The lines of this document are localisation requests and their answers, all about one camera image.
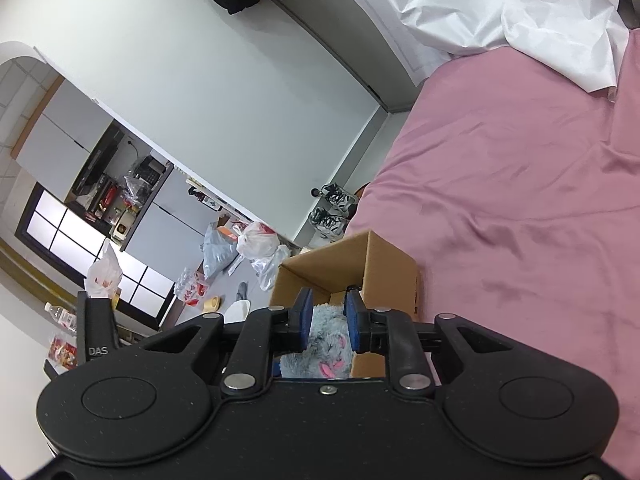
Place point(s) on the white red plastic bag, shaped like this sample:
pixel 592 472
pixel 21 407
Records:
pixel 257 241

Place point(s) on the pink bed sheet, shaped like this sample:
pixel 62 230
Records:
pixel 517 194

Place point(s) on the clear plastic bag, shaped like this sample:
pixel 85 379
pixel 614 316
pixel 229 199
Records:
pixel 267 268

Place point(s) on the grey sneaker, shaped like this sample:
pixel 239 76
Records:
pixel 328 225
pixel 338 197

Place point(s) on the dark spray bottle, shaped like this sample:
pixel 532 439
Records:
pixel 199 195

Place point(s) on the brown cardboard box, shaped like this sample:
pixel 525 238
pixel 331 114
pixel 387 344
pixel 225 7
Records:
pixel 387 277

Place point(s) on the white oval slipper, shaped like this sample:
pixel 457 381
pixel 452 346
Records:
pixel 237 312

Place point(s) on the grey fluffy plush toy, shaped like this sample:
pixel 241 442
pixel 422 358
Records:
pixel 328 354

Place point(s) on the grey plastic bag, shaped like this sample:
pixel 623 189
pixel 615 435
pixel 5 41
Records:
pixel 219 251

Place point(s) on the left grey sneaker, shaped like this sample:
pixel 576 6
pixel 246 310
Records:
pixel 328 225

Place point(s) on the right grey sneaker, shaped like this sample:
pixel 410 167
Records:
pixel 338 197

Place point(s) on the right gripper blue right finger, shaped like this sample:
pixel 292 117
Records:
pixel 356 314

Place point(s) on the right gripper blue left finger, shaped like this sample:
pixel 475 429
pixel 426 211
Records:
pixel 302 312

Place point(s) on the white draped sheet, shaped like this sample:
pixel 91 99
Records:
pixel 583 40

